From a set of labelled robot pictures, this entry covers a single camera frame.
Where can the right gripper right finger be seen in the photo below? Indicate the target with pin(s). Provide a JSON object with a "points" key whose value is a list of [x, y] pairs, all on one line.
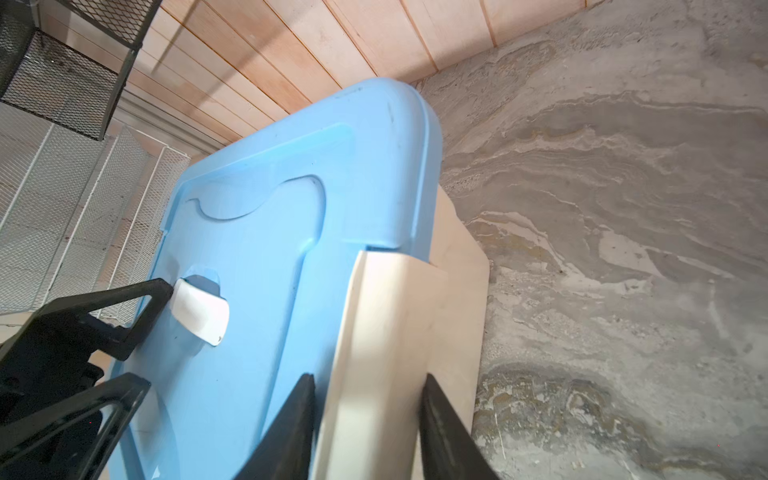
{"points": [[447, 449]]}

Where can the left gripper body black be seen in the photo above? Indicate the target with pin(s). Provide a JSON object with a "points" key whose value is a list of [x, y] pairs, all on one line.
{"points": [[44, 367]]}

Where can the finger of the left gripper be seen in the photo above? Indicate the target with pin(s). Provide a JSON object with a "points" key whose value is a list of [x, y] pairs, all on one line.
{"points": [[113, 321], [72, 438]]}

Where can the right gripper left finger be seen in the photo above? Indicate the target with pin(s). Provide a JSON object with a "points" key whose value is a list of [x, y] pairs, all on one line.
{"points": [[285, 450]]}

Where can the white plastic storage bin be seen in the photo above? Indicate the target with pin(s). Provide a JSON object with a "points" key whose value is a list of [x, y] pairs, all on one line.
{"points": [[404, 320]]}

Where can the blue plastic bin lid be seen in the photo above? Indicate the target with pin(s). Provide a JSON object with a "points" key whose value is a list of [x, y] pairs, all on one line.
{"points": [[273, 224]]}

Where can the white wire mesh shelf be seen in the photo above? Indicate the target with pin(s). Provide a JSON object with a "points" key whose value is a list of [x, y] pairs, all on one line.
{"points": [[78, 215]]}

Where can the black mesh wall basket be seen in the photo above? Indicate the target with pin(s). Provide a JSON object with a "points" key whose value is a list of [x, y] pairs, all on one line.
{"points": [[49, 79]]}

